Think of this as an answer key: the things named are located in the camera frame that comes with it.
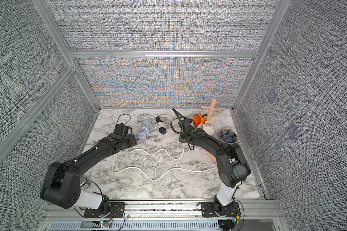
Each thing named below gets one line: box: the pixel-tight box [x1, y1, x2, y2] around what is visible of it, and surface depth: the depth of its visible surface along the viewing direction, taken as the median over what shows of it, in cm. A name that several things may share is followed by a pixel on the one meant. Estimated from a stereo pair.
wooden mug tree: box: [200, 98, 223, 122], surface depth 89 cm
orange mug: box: [192, 114, 207, 127], surface depth 99 cm
